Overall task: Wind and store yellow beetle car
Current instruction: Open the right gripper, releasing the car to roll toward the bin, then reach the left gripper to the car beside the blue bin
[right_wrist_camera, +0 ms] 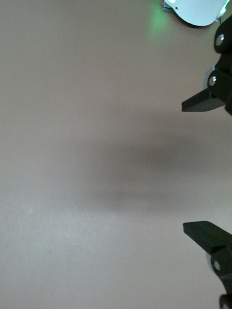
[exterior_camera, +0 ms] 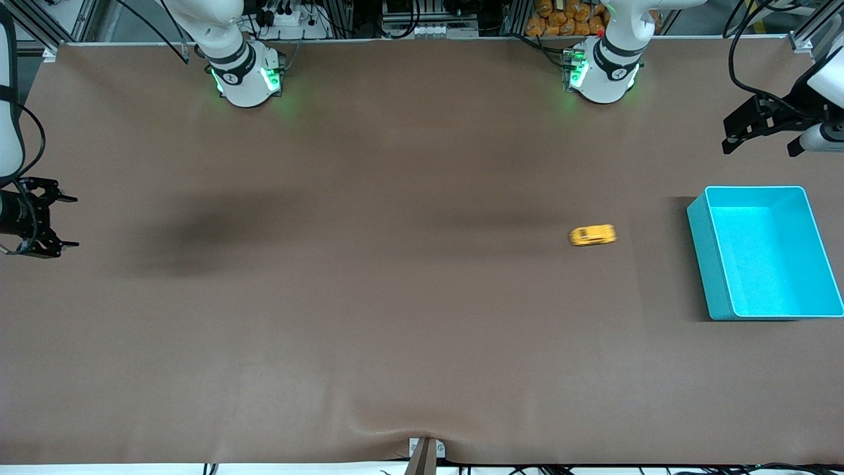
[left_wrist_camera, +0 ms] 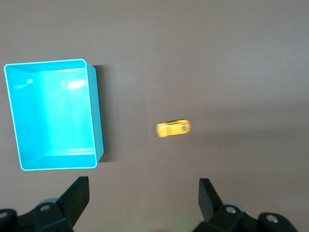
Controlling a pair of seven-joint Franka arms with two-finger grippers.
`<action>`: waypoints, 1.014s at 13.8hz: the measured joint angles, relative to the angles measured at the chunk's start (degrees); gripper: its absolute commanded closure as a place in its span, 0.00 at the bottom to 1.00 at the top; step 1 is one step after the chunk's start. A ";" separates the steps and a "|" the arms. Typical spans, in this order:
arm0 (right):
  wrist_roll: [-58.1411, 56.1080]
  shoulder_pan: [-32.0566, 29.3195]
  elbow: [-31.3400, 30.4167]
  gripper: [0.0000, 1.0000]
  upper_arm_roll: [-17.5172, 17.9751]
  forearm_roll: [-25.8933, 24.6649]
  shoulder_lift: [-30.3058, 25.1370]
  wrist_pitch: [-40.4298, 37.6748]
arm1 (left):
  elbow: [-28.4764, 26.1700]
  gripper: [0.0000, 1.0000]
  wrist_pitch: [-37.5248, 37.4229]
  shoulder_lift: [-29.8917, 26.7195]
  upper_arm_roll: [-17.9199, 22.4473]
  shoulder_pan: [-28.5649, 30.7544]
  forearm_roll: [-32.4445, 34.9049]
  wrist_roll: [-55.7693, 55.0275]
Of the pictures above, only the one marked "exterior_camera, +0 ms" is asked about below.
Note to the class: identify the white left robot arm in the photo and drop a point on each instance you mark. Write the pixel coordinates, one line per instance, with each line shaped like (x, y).
(606, 79)

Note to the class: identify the orange packaged goods pile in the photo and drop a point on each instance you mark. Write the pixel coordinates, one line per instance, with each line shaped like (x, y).
(560, 20)

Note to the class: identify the white terminal block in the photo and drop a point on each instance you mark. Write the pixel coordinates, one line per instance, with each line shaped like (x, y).
(428, 31)

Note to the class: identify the teal plastic bin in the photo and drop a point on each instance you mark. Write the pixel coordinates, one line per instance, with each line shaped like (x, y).
(765, 264)

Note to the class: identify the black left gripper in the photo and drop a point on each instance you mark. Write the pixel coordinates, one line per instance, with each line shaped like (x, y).
(780, 113)

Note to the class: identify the yellow beetle toy car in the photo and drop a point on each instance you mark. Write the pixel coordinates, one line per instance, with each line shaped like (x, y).
(593, 235)

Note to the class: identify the metal table clamp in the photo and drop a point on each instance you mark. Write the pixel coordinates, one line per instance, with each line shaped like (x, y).
(425, 458)

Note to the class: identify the aluminium frame rail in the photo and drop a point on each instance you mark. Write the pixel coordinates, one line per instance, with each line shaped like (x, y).
(47, 53)
(808, 33)

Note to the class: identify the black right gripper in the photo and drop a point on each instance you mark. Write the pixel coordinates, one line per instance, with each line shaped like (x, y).
(16, 217)

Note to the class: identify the white power strip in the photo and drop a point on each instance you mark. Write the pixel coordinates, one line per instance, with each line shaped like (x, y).
(290, 26)

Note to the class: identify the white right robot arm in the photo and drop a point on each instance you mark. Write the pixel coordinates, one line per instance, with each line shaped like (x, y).
(237, 86)

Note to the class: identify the brown table mat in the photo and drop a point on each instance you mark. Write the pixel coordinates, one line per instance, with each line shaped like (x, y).
(422, 297)

